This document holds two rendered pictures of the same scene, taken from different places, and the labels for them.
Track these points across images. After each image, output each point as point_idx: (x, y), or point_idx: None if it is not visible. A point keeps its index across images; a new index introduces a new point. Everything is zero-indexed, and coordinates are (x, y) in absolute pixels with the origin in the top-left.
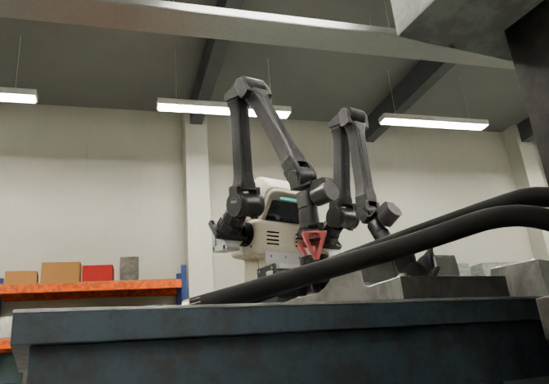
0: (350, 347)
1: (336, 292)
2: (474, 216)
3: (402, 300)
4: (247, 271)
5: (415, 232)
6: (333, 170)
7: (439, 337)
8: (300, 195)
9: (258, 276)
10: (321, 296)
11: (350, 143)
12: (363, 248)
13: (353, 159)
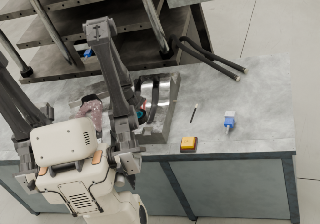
0: None
1: (171, 97)
2: (191, 39)
3: (200, 63)
4: (105, 197)
5: (198, 45)
6: (11, 110)
7: None
8: (131, 87)
9: (124, 171)
10: (169, 106)
11: (9, 80)
12: (207, 51)
13: (18, 92)
